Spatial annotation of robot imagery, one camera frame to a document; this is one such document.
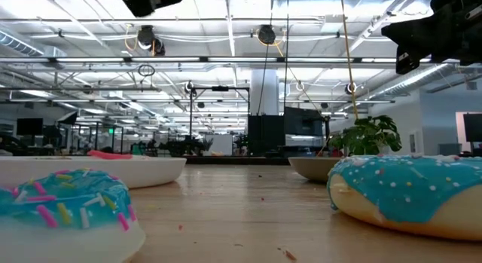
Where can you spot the green potted plant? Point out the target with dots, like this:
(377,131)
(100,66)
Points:
(369,138)

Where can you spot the small black monitor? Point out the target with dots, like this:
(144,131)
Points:
(29,126)

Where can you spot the red frosted donut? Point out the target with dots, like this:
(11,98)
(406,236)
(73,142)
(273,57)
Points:
(109,155)

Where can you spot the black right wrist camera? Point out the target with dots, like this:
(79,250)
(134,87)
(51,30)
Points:
(452,3)

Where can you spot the black low bench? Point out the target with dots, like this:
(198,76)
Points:
(237,160)

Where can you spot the large white plate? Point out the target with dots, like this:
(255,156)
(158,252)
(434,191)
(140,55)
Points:
(154,172)

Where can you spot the white pillar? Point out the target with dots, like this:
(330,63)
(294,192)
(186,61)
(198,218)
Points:
(264,93)

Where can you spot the beige bowl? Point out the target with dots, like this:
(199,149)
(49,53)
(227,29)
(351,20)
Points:
(312,169)

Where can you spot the white board panel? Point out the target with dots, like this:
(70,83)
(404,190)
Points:
(220,145)

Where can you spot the grey bin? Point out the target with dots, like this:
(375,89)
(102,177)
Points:
(450,149)

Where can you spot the dark large machine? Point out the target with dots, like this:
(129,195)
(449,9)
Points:
(303,123)

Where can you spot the black monitor on white wall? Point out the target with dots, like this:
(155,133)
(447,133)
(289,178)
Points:
(473,127)

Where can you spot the teal donut with round sprinkles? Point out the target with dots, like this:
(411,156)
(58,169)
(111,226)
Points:
(406,187)

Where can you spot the blue donut with long sprinkles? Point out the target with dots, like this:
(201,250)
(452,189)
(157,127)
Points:
(75,210)

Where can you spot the long ceiling light bar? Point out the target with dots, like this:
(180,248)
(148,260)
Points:
(241,59)

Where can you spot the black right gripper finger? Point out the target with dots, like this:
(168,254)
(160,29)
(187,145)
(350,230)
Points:
(412,31)

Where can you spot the silver ventilation duct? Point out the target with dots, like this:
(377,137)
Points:
(414,80)

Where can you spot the black frame rig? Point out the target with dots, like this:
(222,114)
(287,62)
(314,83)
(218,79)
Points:
(191,112)

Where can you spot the ribbed grey ceiling duct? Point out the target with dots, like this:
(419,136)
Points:
(19,44)

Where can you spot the black cabinet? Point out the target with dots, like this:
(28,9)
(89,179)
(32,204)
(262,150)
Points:
(265,135)

